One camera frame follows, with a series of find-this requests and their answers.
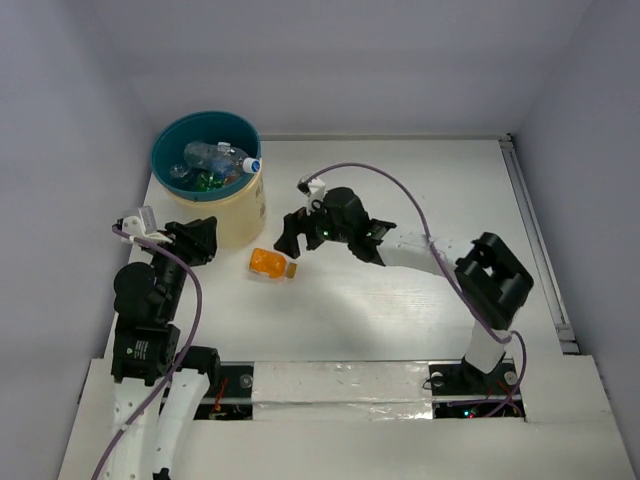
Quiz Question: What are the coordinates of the clear crushed plastic bottle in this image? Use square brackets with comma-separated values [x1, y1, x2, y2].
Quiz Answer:
[217, 142, 241, 185]

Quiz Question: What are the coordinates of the small orange juice bottle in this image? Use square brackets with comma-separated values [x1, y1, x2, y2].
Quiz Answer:
[248, 248, 297, 281]

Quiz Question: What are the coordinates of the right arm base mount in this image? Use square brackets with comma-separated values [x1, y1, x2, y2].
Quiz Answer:
[422, 361, 525, 420]

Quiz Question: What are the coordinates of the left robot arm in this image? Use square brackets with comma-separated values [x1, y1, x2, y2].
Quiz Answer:
[92, 207, 221, 479]

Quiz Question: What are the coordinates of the teal and cream bin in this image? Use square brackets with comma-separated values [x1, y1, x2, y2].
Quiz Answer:
[150, 111, 266, 248]

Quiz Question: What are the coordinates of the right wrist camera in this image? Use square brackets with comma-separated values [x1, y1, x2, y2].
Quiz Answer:
[297, 175, 326, 215]

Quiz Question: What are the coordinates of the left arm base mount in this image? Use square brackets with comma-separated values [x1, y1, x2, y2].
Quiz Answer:
[194, 363, 254, 421]

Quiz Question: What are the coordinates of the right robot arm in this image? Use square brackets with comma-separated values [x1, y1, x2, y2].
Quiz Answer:
[274, 187, 534, 392]

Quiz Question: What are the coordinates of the aluminium rail right edge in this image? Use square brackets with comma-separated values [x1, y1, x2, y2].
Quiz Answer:
[498, 134, 582, 356]

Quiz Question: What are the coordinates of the clear bottle white cap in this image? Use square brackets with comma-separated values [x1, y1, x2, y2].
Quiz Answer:
[183, 141, 262, 176]

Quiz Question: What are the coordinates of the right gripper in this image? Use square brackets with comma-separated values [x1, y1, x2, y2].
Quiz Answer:
[273, 193, 353, 258]

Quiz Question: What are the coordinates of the green plastic soda bottle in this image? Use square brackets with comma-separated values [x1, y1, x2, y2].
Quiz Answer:
[193, 171, 225, 192]

